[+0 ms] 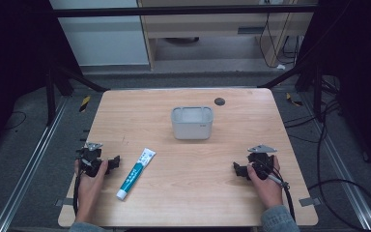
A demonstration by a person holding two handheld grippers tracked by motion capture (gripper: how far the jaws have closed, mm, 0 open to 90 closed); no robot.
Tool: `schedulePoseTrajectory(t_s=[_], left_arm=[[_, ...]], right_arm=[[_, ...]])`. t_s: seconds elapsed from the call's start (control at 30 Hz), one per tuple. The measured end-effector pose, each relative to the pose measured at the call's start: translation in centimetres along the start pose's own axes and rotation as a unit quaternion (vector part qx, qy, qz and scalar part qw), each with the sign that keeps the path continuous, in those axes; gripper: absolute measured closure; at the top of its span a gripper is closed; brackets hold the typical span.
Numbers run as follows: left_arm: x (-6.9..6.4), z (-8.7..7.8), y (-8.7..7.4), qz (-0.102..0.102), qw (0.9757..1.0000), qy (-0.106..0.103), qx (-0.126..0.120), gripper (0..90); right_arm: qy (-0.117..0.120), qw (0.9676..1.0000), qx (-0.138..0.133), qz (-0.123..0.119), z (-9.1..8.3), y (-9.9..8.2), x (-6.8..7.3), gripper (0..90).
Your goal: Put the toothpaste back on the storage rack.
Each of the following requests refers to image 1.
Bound person's left hand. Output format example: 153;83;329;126
73;159;110;206

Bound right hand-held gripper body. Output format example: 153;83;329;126
246;144;278;181

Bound black metal stand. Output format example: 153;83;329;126
256;59;325;123
43;62;110;128

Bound person's right hand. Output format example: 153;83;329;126
246;155;285;211

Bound yellow and black tape strip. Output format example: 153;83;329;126
285;92;304;107
78;94;92;113

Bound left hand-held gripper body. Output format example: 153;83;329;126
75;141;110;179

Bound wooden desk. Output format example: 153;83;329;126
136;0;319;72

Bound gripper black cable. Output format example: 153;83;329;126
72;170;83;217
264;160;297;224

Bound white and teal toothpaste tube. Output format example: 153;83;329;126
115;147;157;201

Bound aluminium floor rail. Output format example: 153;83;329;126
0;96;70;232
301;92;371;232

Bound looped black floor cable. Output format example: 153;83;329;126
307;122;371;232

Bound black cables under desk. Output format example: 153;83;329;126
258;12;301;70

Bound grey plastic bin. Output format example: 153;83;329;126
170;105;214;141

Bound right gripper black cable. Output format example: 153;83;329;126
264;160;297;224

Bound dark curtain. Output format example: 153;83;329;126
0;0;78;159
298;0;371;182

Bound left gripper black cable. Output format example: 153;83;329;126
72;170;83;217

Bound thin black floor cable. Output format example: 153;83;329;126
2;110;28;131

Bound white cabinet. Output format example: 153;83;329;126
48;0;151;68

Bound black horizontal frame bar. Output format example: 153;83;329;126
51;5;319;18

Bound grey tape piece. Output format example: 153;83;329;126
298;196;322;208
54;197;75;208

